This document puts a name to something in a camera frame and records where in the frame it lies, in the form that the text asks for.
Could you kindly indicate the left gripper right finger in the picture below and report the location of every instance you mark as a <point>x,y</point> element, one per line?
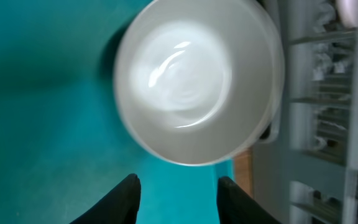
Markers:
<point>235,206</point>

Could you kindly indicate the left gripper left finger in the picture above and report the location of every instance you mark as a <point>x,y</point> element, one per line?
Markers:
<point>119,206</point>

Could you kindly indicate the bowl with rice leftovers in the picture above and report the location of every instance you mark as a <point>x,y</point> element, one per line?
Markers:
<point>197,81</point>

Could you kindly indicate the pink bowl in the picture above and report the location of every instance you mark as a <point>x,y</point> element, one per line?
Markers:
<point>348,12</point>

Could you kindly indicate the grey dishwasher rack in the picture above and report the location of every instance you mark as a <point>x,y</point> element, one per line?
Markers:
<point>306,166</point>

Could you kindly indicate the teal serving tray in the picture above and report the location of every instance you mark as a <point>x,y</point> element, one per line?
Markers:
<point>62,144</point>

